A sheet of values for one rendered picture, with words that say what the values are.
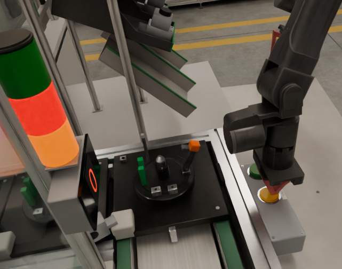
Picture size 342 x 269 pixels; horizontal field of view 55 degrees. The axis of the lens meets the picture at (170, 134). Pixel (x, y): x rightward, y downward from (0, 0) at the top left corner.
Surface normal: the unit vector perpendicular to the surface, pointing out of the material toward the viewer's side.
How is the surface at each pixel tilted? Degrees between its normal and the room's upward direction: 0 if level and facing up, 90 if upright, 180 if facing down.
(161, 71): 90
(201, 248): 0
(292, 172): 0
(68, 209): 90
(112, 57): 90
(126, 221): 0
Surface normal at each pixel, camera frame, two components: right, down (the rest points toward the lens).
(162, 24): -0.07, 0.63
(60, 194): -0.12, -0.77
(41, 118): 0.40, 0.55
